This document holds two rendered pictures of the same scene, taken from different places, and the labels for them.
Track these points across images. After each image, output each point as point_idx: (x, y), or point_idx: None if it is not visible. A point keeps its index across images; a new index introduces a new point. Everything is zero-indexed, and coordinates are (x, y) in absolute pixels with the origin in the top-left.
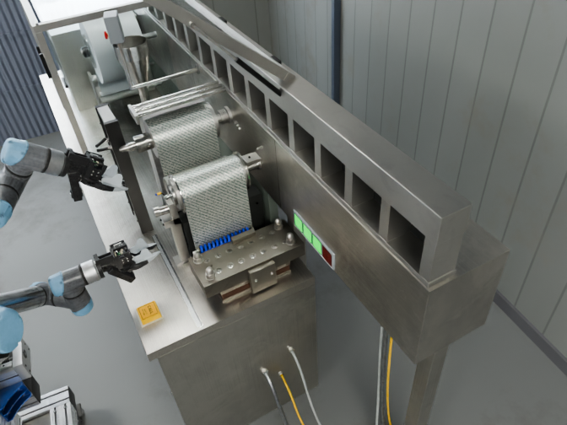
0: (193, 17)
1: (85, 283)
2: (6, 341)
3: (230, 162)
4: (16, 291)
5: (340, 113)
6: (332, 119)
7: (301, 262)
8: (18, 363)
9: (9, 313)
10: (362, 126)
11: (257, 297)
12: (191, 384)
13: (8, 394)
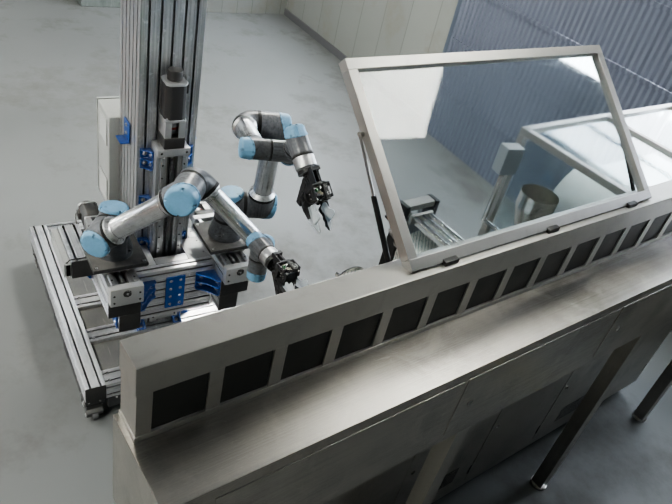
0: (366, 130)
1: (258, 257)
2: (171, 203)
3: None
4: (244, 217)
5: (329, 298)
6: (316, 290)
7: None
8: (227, 267)
9: (189, 196)
10: (299, 311)
11: None
12: None
13: (209, 275)
